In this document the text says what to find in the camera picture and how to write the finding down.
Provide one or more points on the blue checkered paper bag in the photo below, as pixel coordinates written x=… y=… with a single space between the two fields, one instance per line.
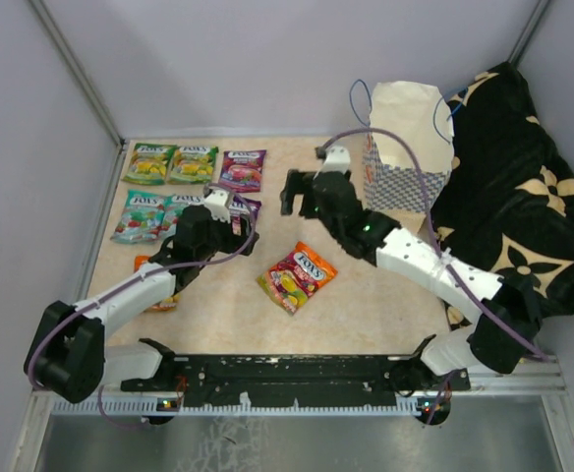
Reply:
x=408 y=156

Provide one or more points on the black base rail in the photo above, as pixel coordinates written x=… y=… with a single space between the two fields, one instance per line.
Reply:
x=288 y=380

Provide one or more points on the fruits candy bag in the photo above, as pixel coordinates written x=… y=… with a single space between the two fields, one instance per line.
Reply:
x=166 y=305
x=296 y=278

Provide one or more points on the aluminium frame rail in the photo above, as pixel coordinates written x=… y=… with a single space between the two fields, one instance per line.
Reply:
x=152 y=371

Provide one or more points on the green candy bag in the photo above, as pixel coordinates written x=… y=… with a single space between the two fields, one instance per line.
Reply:
x=191 y=165
x=149 y=164

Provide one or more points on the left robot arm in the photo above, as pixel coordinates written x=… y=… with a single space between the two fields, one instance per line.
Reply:
x=69 y=354

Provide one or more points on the teal snack bag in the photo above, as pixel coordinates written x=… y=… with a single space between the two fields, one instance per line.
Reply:
x=141 y=218
x=173 y=209

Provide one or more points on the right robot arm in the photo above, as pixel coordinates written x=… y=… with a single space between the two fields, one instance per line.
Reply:
x=503 y=312

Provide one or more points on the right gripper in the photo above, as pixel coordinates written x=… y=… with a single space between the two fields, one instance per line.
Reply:
x=299 y=183

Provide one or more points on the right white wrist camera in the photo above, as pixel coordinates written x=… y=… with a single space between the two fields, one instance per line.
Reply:
x=334 y=159

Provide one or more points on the black floral blanket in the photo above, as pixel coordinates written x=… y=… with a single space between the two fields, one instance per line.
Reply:
x=508 y=206

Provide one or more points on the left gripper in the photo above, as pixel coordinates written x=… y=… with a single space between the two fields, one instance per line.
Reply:
x=243 y=243

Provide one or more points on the purple snack bag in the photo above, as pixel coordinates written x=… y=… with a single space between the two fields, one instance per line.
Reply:
x=244 y=209
x=241 y=170

